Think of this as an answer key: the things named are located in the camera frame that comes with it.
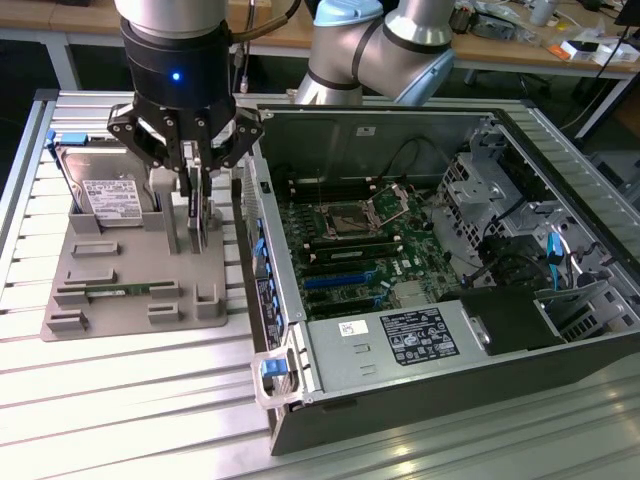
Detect metal disk bay cage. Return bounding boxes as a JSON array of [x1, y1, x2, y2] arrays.
[[433, 149, 527, 262]]

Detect cluttered wooden desk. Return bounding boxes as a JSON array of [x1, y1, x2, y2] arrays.
[[452, 0, 640, 142]]

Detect blue disk wire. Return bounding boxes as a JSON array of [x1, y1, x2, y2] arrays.
[[546, 231, 567, 292]]

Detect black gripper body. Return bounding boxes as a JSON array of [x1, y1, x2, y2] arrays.
[[121, 21, 237, 170]]

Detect pile of electronic parts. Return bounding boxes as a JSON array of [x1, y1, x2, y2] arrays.
[[452, 0, 540, 47]]

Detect silver chipset heatsink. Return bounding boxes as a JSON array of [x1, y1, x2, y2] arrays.
[[390, 284, 434, 309]]

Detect installed RAM stick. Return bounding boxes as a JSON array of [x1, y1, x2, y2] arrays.
[[312, 248, 399, 264]]

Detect open black PC case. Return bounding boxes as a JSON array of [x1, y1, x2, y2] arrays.
[[230, 102, 640, 457]]

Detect long black expansion slot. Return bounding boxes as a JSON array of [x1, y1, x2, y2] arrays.
[[307, 292, 385, 307], [309, 303, 387, 321]]

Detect grey corner clamp fixture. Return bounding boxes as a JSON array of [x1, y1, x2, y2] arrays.
[[249, 351, 304, 409]]

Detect green motherboard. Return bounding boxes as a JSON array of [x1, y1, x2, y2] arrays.
[[277, 183, 462, 322]]

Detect blue expansion slot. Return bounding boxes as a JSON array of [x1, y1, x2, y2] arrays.
[[303, 272, 378, 290]]

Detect plain wooden desk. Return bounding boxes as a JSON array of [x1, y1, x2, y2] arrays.
[[0, 0, 315, 92]]

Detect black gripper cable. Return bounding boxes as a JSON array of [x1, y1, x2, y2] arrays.
[[228, 0, 303, 94]]

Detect green loose RAM stick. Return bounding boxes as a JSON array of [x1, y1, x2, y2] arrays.
[[87, 283, 152, 297]]

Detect metal socket cover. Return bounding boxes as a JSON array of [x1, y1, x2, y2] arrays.
[[367, 182, 409, 226]]

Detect orange and white device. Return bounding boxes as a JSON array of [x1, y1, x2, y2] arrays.
[[546, 37, 637, 64]]

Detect CPU socket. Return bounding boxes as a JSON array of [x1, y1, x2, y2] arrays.
[[322, 202, 372, 239]]

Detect grey parts rack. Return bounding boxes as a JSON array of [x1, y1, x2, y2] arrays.
[[39, 167, 230, 344]]

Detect black plastic shroud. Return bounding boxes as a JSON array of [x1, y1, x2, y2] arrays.
[[458, 288, 569, 357]]

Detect black case fan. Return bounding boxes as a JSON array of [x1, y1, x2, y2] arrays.
[[477, 234, 547, 292]]

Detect white cup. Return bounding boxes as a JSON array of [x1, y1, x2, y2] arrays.
[[529, 0, 554, 26]]

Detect black monitor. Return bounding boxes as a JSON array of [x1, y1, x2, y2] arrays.
[[614, 0, 640, 27]]

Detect blue case latch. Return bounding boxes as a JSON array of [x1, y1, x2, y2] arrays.
[[260, 358, 289, 380]]

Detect NVIDIA graphics card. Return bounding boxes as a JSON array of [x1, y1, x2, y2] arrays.
[[185, 140, 213, 254]]

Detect silver hard disk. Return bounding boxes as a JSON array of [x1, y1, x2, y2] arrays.
[[55, 143, 155, 229]]

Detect thin black wire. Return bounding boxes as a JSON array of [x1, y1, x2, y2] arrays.
[[377, 136, 452, 182]]

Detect grey power supply unit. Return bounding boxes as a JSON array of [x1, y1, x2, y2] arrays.
[[304, 299, 494, 394]]

